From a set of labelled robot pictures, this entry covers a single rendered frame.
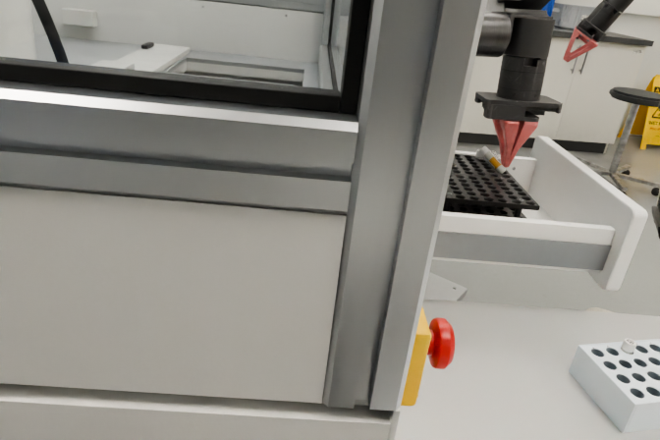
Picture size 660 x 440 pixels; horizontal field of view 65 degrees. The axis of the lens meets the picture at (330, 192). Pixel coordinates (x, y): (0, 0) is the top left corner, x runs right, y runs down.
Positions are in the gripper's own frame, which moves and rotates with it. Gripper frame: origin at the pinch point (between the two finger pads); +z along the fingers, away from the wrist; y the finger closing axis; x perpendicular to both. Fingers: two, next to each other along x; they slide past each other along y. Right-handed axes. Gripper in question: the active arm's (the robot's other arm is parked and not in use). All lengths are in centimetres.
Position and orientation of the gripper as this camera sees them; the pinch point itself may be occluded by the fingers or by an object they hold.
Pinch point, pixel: (506, 160)
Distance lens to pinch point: 78.4
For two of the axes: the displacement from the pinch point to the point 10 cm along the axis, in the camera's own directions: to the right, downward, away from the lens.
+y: 10.0, 0.6, 0.0
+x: 0.2, -3.5, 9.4
